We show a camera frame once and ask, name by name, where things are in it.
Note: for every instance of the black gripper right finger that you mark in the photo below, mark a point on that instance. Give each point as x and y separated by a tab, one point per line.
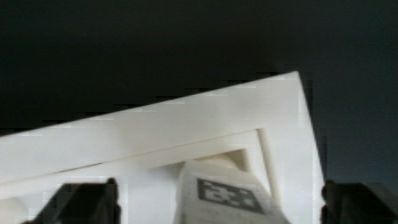
361	203

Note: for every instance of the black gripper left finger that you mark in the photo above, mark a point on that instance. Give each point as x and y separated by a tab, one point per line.
82	205

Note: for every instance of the white table leg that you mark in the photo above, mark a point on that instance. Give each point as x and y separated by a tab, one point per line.
223	197

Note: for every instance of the white square tabletop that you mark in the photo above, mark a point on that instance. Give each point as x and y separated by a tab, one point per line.
248	117

